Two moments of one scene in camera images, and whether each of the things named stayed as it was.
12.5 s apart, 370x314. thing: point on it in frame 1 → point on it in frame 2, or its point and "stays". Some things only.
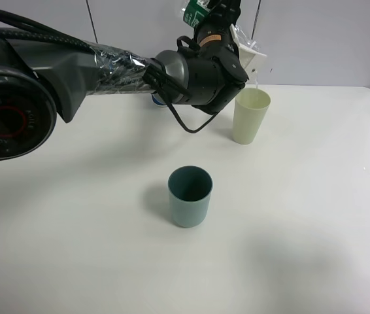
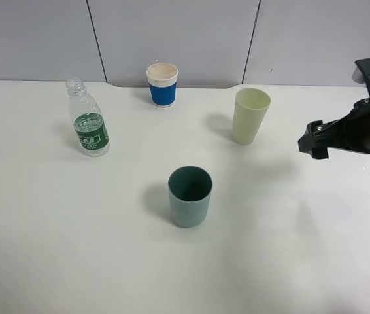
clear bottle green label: (193, 10) → (90, 126)
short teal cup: (189, 188) stays
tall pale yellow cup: (250, 108) stays
